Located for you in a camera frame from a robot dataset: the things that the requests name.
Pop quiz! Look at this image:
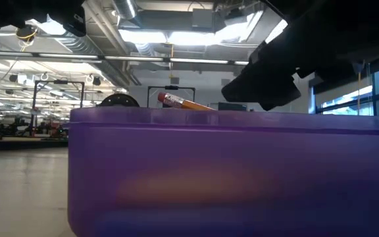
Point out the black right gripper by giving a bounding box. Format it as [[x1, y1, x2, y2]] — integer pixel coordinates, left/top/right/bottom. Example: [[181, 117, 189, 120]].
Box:
[[221, 32, 316, 112]]

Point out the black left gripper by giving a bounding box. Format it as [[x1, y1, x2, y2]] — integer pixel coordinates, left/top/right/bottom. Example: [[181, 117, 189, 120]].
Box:
[[46, 0, 88, 38]]

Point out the orange wooden pencil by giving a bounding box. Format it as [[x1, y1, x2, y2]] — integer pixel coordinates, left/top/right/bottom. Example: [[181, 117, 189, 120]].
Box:
[[157, 92, 215, 111]]

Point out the purple plastic supply box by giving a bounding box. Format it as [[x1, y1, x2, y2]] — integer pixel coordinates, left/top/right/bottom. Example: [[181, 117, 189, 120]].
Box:
[[66, 105, 379, 237]]

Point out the long ceiling light bar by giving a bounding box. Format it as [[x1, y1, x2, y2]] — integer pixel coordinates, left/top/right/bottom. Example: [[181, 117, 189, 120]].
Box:
[[0, 49, 250, 66]]

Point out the silver round air duct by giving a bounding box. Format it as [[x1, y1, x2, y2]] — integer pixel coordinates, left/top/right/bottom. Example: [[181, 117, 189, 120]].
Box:
[[111, 0, 138, 20]]

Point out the black background rig frame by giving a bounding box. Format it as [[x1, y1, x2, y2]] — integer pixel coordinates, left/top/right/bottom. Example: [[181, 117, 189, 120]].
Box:
[[146, 84, 197, 108], [31, 79, 86, 136]]

